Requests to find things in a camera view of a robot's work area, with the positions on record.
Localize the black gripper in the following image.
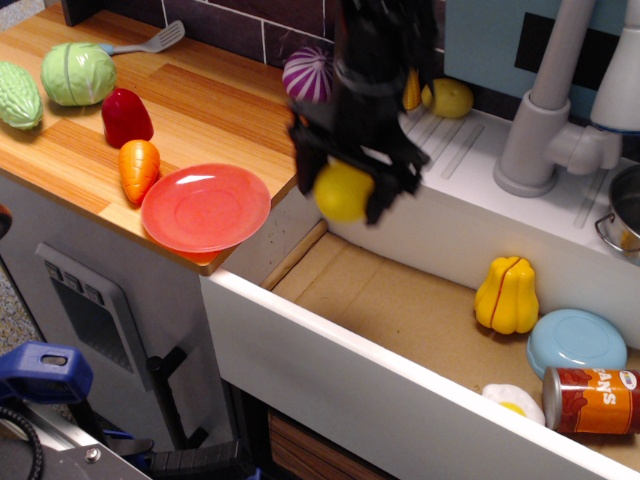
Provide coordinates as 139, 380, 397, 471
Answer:
289, 86, 430, 225

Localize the yellow toy lemon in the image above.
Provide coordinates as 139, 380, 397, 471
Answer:
313, 160, 375, 222

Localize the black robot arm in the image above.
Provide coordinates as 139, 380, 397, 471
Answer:
289, 1, 437, 225

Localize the red plastic plate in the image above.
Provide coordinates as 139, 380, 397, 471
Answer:
141, 164, 271, 254

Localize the yellow toy corn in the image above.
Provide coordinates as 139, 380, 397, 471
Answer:
403, 69, 422, 111

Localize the purple striped toy onion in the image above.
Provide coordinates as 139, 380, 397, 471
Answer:
282, 47, 333, 103

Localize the yellow toy potato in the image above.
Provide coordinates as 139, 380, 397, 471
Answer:
421, 78, 474, 119

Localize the grey toy faucet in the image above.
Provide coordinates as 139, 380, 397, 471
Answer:
493, 1, 623, 197

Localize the yellow toy squash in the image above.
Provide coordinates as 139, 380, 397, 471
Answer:
474, 256, 539, 335

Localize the orange toy carrot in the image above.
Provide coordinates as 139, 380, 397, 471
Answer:
118, 140, 161, 204

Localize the grey toy spatula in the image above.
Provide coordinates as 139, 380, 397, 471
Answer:
100, 20, 186, 56

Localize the red toy pepper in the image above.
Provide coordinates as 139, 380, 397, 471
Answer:
101, 88, 154, 148

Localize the light blue toy bowl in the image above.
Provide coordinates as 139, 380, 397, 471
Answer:
526, 309, 628, 379

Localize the white bottle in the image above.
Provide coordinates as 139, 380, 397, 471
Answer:
591, 0, 639, 134

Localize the silver toy pot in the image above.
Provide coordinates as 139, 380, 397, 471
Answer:
594, 165, 640, 265

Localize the toy fried egg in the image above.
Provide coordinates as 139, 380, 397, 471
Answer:
481, 384, 546, 426

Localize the grey oven control panel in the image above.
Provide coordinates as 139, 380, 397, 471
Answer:
36, 242, 151, 392

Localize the green toy cabbage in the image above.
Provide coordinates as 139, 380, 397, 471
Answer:
40, 42, 117, 106

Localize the orange toy beans can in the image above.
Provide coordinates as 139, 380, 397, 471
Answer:
542, 367, 639, 435

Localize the green toy bitter gourd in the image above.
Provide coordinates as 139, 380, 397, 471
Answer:
1, 61, 43, 130

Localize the blue clamp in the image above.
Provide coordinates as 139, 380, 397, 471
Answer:
1, 341, 94, 404

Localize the black oven door handle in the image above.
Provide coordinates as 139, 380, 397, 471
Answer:
145, 347, 208, 450

